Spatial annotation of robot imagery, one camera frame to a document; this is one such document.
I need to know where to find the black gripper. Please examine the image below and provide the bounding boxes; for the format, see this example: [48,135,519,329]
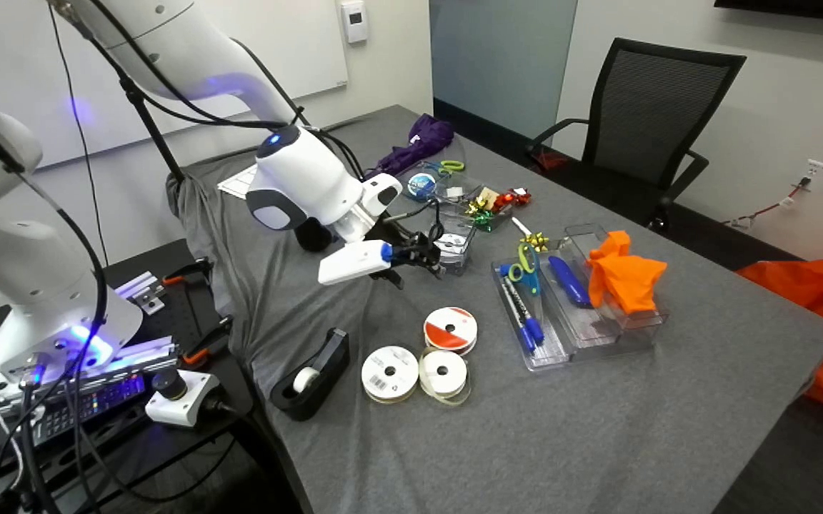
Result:
[382,222,448,277]

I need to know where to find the silver glitter ribbon roll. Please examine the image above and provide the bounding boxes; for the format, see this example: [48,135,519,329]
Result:
[435,230,471,270]

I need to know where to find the red and white ribbon spool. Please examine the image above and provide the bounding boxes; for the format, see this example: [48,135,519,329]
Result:
[419,302,484,359]

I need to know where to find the small transparent plastic box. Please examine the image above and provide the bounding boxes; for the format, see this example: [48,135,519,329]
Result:
[422,209,478,280]

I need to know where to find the green yellow gift bow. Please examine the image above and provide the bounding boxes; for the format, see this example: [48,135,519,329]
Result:
[466,209,509,233]

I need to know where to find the blue ribbon ball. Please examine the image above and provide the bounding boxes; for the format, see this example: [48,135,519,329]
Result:
[402,169,442,203]

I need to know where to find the gold gift bow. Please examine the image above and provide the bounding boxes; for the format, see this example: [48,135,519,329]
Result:
[471,186,504,213]

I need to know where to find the green blue scissors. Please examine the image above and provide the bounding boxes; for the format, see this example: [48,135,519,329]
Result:
[506,247,549,299]

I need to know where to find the red gift bow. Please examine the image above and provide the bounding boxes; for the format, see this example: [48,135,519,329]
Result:
[492,186,535,213]

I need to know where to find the purple folded umbrella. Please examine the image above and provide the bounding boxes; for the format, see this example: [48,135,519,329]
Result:
[372,110,456,179]

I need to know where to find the blue capped pen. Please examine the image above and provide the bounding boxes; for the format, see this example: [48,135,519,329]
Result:
[492,266,536,357]
[509,273,549,349]

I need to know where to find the cream ribbon spool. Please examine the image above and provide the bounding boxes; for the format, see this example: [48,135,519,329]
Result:
[414,346,474,412]

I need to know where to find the black tape dispenser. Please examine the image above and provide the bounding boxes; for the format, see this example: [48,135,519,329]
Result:
[268,325,354,422]

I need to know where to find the blue marker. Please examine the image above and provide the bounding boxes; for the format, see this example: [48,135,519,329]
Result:
[545,253,598,312]

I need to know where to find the clear ribbed plastic tray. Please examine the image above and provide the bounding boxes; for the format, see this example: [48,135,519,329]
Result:
[492,257,571,376]
[535,230,624,357]
[564,222,669,337]

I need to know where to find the frosted glass panel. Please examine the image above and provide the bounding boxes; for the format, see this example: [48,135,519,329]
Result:
[428,0,579,145]

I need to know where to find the white whiteboard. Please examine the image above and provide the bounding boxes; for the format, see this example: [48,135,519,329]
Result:
[0,0,348,178]

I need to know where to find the grey tablecloth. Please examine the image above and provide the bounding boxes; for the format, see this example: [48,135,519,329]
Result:
[163,102,823,514]

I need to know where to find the black mesh office chair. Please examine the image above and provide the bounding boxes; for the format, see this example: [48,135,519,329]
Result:
[526,38,748,236]

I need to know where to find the silver metal clamp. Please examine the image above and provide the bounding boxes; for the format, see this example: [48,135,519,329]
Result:
[112,267,169,317]

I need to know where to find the black tripod stand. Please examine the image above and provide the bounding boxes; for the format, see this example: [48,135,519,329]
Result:
[108,68,189,187]

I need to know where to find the black robot stand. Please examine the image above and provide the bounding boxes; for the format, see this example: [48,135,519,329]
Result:
[0,236,279,514]

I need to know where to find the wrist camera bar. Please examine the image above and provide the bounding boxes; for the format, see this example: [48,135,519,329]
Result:
[314,236,396,289]

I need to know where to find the white wall thermostat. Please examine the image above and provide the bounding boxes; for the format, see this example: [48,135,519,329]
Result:
[338,0,372,45]

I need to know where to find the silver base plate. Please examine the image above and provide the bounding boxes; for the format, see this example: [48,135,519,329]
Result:
[0,332,182,422]

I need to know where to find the black wall television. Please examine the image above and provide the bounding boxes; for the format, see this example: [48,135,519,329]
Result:
[711,0,823,26]

